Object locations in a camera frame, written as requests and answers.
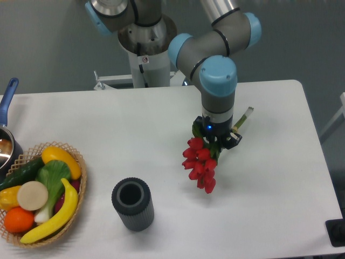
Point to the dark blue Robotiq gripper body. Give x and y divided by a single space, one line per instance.
219 130

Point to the red tulip bouquet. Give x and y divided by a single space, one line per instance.
201 156

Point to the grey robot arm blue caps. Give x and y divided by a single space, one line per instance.
205 61

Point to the dark grey ribbed vase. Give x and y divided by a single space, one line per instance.
132 200

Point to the black device at table edge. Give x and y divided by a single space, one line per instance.
335 230

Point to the dark red vegetable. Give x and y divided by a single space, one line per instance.
60 202

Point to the green bok choy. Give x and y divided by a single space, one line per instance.
50 176

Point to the woven wicker basket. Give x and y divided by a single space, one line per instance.
31 154

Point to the yellow banana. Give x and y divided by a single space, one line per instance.
58 220

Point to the green cucumber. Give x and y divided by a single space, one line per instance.
23 174

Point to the beige round slice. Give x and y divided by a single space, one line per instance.
32 195

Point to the yellow bell pepper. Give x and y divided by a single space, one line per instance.
9 198

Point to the orange fruit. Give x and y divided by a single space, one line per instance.
18 220

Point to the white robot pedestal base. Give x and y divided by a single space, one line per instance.
147 50

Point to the white frame at right edge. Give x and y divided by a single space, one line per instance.
334 123

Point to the blue handled saucepan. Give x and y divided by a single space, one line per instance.
10 148

